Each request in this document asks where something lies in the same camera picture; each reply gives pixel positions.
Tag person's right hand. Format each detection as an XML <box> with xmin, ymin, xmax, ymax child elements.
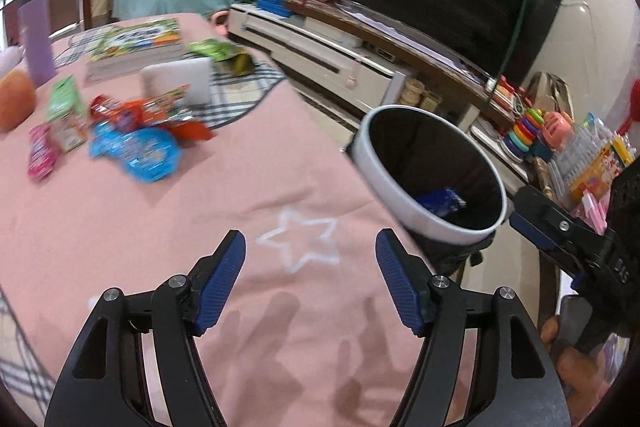
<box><xmin>540</xmin><ymin>314</ymin><xmax>619</xmax><ymax>424</ymax></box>

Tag red toy phone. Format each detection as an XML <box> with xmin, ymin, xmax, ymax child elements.
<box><xmin>492</xmin><ymin>76</ymin><xmax>524</xmax><ymax>114</ymax></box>

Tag beige bag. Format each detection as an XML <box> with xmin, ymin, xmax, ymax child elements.
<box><xmin>525</xmin><ymin>71</ymin><xmax>572</xmax><ymax>114</ymax></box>

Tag light blue round packet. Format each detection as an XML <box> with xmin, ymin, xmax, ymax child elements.
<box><xmin>89</xmin><ymin>121</ymin><xmax>181</xmax><ymax>184</ymax></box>

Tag pink ball toy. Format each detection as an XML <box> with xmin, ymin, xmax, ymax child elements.
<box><xmin>544</xmin><ymin>111</ymin><xmax>577</xmax><ymax>148</ymax></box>

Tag white foam block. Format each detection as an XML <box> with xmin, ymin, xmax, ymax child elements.
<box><xmin>141</xmin><ymin>57</ymin><xmax>211</xmax><ymax>108</ymax></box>

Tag white television cabinet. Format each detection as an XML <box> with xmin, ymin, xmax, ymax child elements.
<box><xmin>227</xmin><ymin>0</ymin><xmax>556</xmax><ymax>148</ymax></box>

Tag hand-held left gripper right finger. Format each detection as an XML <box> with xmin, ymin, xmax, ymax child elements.
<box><xmin>376</xmin><ymin>228</ymin><xmax>571</xmax><ymax>427</ymax></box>

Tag white round waste bin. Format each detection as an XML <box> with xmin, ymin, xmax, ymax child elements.
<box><xmin>347</xmin><ymin>104</ymin><xmax>508</xmax><ymax>279</ymax></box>

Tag colourful toy box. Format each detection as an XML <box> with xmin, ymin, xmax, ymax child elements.
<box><xmin>550</xmin><ymin>116</ymin><xmax>639</xmax><ymax>204</ymax></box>

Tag orange snack packet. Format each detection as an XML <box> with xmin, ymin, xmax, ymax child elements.
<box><xmin>144</xmin><ymin>85</ymin><xmax>217</xmax><ymax>144</ymax></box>

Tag wooden toy cups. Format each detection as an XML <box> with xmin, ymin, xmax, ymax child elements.
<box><xmin>399</xmin><ymin>76</ymin><xmax>447</xmax><ymax>108</ymax></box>

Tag pink candy packet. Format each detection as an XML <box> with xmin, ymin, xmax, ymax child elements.
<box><xmin>27</xmin><ymin>123</ymin><xmax>59</xmax><ymax>181</ymax></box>

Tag green snack packet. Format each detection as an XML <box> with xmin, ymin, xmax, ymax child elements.
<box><xmin>187</xmin><ymin>38</ymin><xmax>254</xmax><ymax>78</ymax></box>

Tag pink plastic stool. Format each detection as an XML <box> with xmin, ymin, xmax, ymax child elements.
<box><xmin>207</xmin><ymin>9</ymin><xmax>232</xmax><ymax>31</ymax></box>

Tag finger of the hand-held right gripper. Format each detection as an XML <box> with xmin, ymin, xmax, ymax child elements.
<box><xmin>512</xmin><ymin>184</ymin><xmax>607</xmax><ymax>239</ymax></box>
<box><xmin>509</xmin><ymin>212</ymin><xmax>591</xmax><ymax>269</ymax></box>

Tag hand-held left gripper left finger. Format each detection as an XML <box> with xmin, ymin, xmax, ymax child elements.
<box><xmin>45</xmin><ymin>229</ymin><xmax>247</xmax><ymax>427</ymax></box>

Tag green drink carton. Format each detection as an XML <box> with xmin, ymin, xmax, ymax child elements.
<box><xmin>46</xmin><ymin>76</ymin><xmax>89</xmax><ymax>154</ymax></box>

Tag rainbow stacking rings toy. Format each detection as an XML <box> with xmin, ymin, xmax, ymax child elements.
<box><xmin>502</xmin><ymin>108</ymin><xmax>549</xmax><ymax>158</ymax></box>

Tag dark blue snack packet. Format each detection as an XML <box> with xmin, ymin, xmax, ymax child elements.
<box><xmin>414</xmin><ymin>188</ymin><xmax>467</xmax><ymax>219</ymax></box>

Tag green cable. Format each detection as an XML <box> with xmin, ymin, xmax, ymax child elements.
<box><xmin>482</xmin><ymin>0</ymin><xmax>537</xmax><ymax>108</ymax></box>

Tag orange fruit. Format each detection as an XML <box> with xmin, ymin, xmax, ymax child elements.
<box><xmin>0</xmin><ymin>71</ymin><xmax>37</xmax><ymax>132</ymax></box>

